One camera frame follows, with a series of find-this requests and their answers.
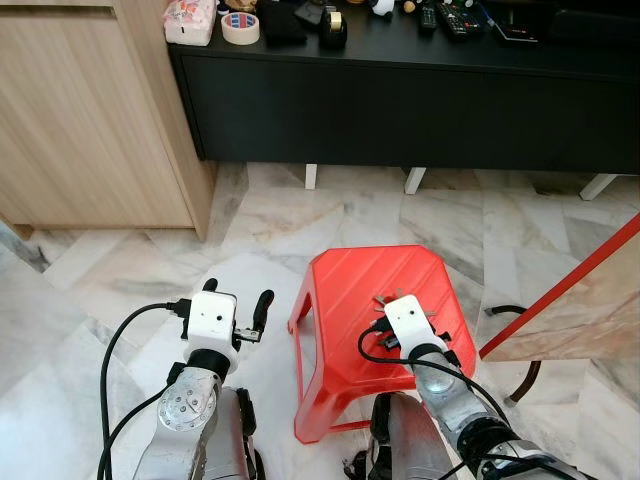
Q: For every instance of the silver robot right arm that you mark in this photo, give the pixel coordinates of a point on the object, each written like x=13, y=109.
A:
x=447, y=385

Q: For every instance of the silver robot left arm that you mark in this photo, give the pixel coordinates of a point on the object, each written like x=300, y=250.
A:
x=185, y=410

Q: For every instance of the red plastic stool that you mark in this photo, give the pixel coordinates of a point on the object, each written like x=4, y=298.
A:
x=345, y=340

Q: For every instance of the silver robot right leg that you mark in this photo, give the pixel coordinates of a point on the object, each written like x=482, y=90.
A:
x=410, y=445

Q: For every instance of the dark brown curved table leg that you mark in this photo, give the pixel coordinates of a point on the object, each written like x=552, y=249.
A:
x=505, y=309
x=530, y=382

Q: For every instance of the marble table with red edge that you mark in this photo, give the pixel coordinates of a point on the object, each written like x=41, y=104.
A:
x=590, y=305

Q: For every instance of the light wooden cabinet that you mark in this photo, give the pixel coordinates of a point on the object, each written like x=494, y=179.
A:
x=80, y=120

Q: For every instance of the black low TV console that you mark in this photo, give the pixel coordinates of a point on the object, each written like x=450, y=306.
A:
x=400, y=100

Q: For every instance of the white tape roll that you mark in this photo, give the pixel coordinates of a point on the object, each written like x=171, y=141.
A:
x=240, y=28

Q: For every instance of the pink white tissue box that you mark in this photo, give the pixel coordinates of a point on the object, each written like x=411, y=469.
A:
x=190, y=22

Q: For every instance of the black wallet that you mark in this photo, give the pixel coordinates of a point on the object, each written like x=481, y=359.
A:
x=282, y=22

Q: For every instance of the black tape dispenser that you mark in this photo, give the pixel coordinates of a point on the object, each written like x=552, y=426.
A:
x=333, y=28

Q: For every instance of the small panda toy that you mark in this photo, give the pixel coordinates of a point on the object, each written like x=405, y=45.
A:
x=382, y=6

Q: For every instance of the slim black remote control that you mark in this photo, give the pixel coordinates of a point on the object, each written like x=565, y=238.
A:
x=427, y=18

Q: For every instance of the wide black remote control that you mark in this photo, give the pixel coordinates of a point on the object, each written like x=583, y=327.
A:
x=460, y=18

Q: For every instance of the black television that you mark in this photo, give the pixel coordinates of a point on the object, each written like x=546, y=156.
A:
x=600, y=18

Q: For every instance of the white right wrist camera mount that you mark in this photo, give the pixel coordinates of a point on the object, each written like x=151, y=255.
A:
x=407, y=318

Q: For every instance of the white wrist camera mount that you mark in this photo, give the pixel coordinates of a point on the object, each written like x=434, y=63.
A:
x=212, y=320
x=407, y=318

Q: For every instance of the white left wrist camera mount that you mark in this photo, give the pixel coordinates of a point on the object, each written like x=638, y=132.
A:
x=212, y=320

